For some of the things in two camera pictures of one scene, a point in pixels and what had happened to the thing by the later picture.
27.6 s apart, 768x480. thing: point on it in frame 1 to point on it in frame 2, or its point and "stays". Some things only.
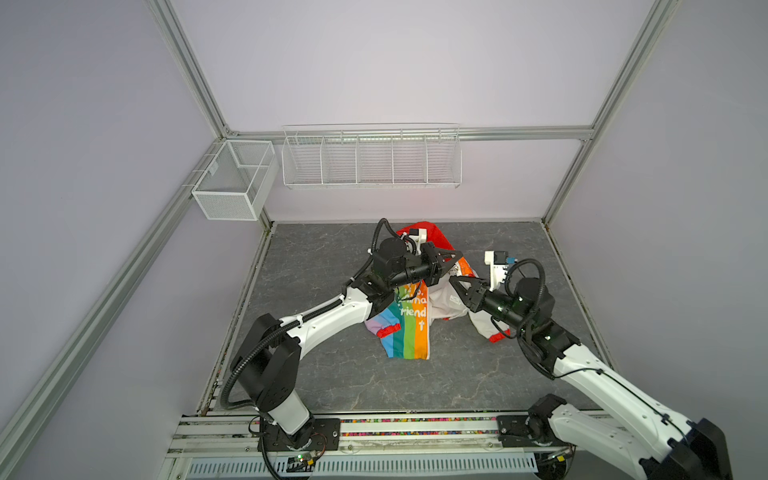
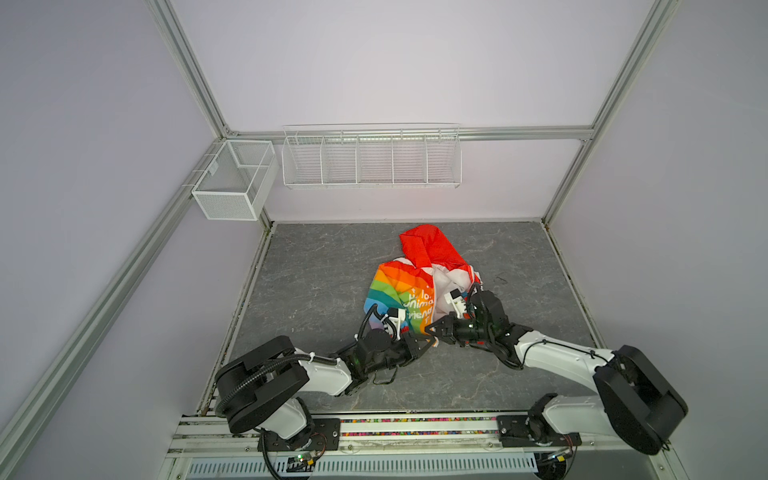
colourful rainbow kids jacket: x=405 y=327 stays
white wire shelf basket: x=421 y=155 stays
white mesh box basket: x=238 y=181 stays
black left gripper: x=434 y=256 to x=411 y=348
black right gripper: x=475 y=297 to x=448 y=330
